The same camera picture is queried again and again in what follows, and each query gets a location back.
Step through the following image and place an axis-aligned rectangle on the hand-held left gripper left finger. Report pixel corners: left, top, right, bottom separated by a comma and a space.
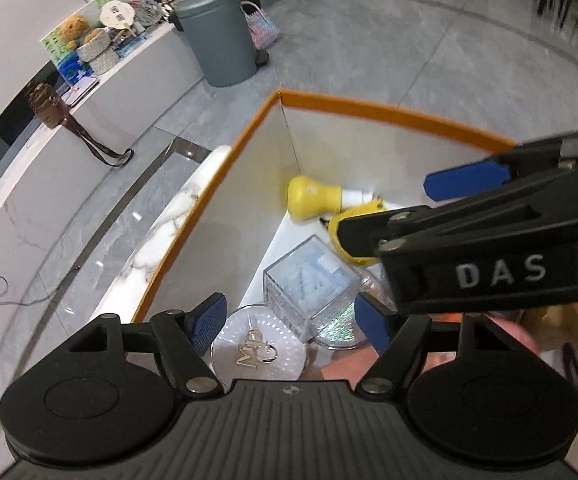
66, 293, 228, 397

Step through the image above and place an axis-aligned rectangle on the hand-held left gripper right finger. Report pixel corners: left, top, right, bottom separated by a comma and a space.
354, 292, 510, 394

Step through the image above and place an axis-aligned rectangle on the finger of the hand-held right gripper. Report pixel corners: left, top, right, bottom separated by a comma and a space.
423, 127, 578, 203
336, 162, 578, 258

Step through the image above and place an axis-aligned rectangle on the glitter round compact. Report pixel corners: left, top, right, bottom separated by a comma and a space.
313, 265, 396, 350

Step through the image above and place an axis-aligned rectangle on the white gold round compact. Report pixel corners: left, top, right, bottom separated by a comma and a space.
210, 302, 316, 394

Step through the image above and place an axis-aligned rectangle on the yellow tape measure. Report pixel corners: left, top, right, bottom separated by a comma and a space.
321, 198, 388, 267

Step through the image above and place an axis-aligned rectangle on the clear plastic cube box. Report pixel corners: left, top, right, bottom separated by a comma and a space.
262, 233, 363, 339

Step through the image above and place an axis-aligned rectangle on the yellow bulb-shaped bottle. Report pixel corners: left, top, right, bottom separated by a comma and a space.
287, 174, 376, 222

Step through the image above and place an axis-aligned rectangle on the orange cardboard box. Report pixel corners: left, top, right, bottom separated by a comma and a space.
131, 88, 578, 461

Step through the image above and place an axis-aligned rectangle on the marble TV console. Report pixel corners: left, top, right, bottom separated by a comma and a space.
0, 24, 206, 262

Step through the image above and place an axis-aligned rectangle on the pink blue woven bag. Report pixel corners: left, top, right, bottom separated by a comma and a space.
241, 0, 285, 52

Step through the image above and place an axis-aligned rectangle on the white notebook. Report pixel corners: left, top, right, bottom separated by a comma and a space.
66, 77, 101, 107

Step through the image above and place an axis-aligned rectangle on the grey trash bin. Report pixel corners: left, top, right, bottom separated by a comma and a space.
174, 0, 261, 89

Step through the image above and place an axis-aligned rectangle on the white woven basket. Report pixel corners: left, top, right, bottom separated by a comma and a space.
88, 47, 121, 74
76, 27, 113, 57

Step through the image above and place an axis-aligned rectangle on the blue book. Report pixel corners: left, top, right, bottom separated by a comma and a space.
56, 54, 93, 84

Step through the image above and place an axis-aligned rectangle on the brown teddy bear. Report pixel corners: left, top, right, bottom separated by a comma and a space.
58, 15, 93, 52

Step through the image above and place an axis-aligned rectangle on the round paper fan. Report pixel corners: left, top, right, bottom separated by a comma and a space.
98, 0, 138, 32

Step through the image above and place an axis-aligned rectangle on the green white picture board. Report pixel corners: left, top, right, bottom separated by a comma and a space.
38, 0, 121, 62

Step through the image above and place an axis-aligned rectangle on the brown camera bag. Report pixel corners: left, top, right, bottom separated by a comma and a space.
24, 82, 136, 169

